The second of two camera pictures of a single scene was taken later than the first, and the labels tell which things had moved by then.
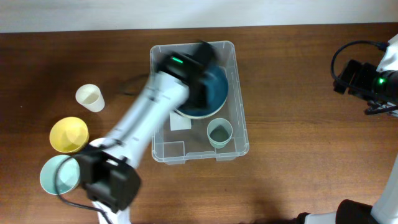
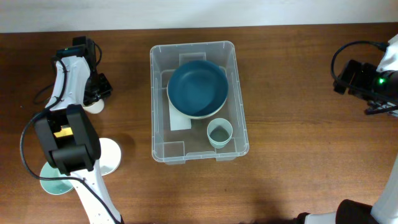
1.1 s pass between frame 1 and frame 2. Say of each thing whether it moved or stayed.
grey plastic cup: stayed
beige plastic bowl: stayed
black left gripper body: moved
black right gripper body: stayed
